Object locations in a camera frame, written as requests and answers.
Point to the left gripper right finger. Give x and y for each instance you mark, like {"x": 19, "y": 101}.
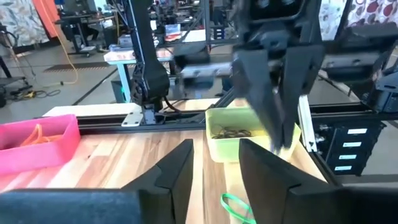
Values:
{"x": 267, "y": 186}

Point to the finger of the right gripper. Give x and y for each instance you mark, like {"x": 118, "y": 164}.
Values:
{"x": 258, "y": 81}
{"x": 301, "y": 74}

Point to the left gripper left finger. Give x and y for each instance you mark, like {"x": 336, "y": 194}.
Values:
{"x": 171, "y": 186}

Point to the dark rubber band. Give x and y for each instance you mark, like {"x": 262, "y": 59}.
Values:
{"x": 242, "y": 133}
{"x": 224, "y": 134}

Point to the orange rubber band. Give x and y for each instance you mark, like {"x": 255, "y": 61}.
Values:
{"x": 31, "y": 137}
{"x": 53, "y": 138}

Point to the pink plastic basket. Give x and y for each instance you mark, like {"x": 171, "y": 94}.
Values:
{"x": 37, "y": 158}

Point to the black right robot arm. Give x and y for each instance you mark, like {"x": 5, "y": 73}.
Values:
{"x": 149, "y": 77}

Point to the green rubber band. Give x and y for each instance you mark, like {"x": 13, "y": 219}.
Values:
{"x": 222, "y": 199}

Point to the silver upright bar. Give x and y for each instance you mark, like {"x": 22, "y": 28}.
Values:
{"x": 306, "y": 124}

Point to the yellow plastic basket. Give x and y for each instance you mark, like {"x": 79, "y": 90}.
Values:
{"x": 230, "y": 151}

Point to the black equipment housing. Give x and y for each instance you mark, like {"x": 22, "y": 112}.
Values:
{"x": 357, "y": 62}

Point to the black drawer unit white labels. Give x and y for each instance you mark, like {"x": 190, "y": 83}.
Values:
{"x": 329, "y": 149}

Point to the red flower curtain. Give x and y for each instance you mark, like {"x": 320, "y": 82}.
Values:
{"x": 373, "y": 12}

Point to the white board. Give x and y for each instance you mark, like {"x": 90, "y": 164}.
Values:
{"x": 93, "y": 109}

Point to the white table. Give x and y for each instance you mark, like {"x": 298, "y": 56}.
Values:
{"x": 133, "y": 56}

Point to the black floor mat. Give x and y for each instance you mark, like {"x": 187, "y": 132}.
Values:
{"x": 77, "y": 66}

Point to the black desk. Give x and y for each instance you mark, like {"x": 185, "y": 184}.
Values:
{"x": 71, "y": 28}

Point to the orange cloth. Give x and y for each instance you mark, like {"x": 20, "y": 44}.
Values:
{"x": 46, "y": 15}

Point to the floral curtain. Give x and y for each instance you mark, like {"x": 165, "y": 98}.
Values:
{"x": 18, "y": 21}

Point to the black aluminium table frame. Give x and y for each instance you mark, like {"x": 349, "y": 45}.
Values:
{"x": 102, "y": 123}

